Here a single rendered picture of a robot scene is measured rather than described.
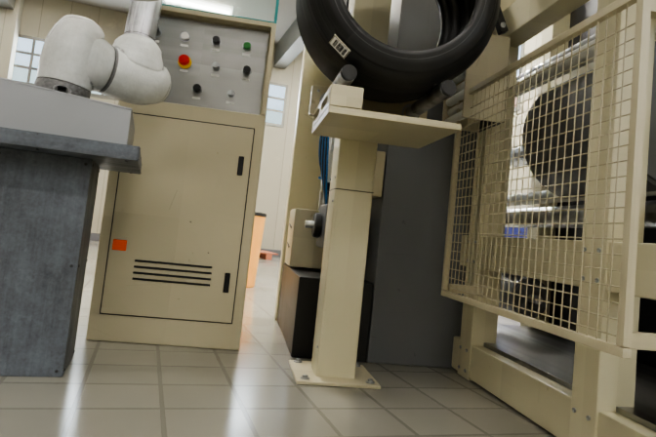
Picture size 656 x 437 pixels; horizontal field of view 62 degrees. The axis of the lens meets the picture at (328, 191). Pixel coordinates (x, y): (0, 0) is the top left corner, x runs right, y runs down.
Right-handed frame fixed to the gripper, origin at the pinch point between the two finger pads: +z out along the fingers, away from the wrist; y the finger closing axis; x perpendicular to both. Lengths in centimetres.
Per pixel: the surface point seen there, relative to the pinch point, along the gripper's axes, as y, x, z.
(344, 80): -10.0, 29.7, 20.9
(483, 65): 19, 17, 75
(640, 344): -60, 92, 64
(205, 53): 63, 0, -19
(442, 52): -12, 22, 48
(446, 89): -11, 32, 49
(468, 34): -12, 17, 56
